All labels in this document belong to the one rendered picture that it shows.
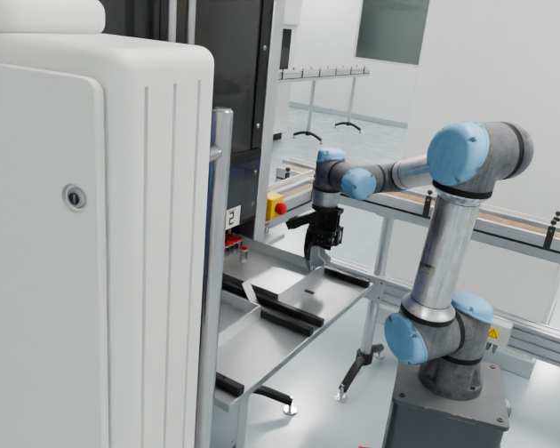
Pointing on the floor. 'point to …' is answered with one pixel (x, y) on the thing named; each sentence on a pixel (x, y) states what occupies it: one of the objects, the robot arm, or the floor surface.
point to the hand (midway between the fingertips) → (309, 268)
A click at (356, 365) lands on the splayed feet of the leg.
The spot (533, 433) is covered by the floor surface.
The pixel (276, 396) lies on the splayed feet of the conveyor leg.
